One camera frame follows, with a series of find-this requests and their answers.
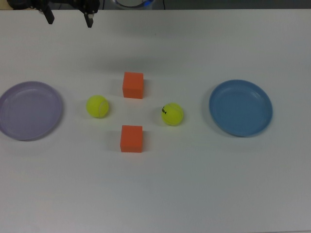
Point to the orange foam cube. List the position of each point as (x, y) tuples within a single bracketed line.
[(133, 85), (131, 138)]

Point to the blue plastic plate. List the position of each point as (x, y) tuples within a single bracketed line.
[(240, 108)]

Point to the purple plastic plate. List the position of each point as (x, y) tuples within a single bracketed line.
[(29, 110)]

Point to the plain yellow tennis ball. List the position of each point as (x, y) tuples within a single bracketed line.
[(96, 106)]

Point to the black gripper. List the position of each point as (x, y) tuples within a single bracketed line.
[(64, 2)]

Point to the black round object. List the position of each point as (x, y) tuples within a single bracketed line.
[(19, 3)]

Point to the yellow tennis ball black print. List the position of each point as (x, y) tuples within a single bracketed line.
[(173, 115)]

